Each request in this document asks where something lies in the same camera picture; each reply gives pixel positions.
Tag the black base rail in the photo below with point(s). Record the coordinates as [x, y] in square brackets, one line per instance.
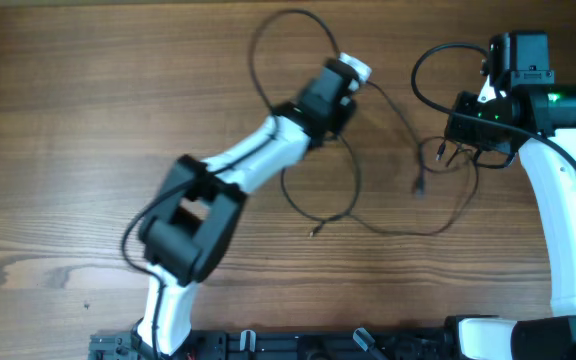
[425, 343]

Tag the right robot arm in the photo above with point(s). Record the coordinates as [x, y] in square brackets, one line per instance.
[523, 113]

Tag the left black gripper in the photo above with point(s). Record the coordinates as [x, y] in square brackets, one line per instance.
[344, 114]

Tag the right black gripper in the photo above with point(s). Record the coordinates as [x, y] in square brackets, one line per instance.
[468, 125]

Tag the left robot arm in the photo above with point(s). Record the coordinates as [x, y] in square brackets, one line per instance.
[187, 227]

